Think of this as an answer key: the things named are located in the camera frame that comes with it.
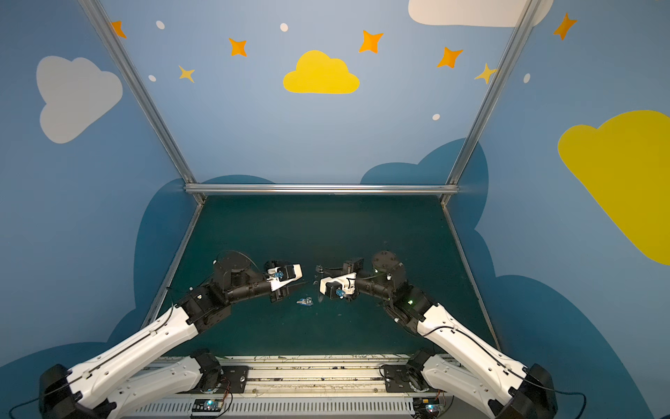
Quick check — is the left diagonal aluminium frame post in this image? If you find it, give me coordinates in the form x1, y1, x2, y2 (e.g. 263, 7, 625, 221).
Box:
78, 0, 196, 185

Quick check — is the right diagonal aluminium frame post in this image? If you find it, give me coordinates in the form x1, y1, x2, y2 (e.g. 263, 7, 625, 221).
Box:
441, 0, 544, 210

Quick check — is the blue tag key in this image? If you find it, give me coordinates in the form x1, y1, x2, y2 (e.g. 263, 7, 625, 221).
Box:
297, 297, 313, 307

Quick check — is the left green circuit board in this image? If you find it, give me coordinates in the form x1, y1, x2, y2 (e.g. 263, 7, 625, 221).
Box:
191, 398, 225, 417

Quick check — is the diagonal aluminium frame post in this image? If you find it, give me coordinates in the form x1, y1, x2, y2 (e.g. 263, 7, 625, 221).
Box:
441, 0, 544, 210
78, 0, 196, 185

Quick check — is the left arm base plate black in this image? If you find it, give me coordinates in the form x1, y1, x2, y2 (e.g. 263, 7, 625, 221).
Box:
192, 365, 250, 395

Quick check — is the right green circuit board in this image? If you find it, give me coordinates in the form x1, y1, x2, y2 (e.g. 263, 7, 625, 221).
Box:
413, 398, 446, 419

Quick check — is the green circuit board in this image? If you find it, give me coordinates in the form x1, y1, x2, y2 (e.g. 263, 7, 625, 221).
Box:
191, 398, 225, 417
413, 398, 446, 419

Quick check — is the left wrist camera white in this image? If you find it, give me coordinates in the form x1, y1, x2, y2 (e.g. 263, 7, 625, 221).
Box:
267, 265, 303, 292

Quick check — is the back horizontal aluminium frame bar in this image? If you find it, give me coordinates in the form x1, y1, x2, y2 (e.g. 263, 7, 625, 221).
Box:
184, 183, 459, 196

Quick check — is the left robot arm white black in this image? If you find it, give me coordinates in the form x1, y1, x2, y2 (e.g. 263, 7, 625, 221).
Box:
38, 251, 303, 418

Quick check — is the white slotted cable duct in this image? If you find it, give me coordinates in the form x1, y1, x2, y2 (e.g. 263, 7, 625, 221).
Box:
127, 396, 414, 418

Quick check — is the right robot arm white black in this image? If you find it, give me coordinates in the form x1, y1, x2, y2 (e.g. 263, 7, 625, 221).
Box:
317, 251, 560, 418

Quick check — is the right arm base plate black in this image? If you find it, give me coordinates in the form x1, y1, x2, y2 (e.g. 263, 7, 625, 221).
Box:
380, 364, 427, 393

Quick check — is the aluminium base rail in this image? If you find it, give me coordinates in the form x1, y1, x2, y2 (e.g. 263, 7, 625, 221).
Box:
83, 354, 540, 419

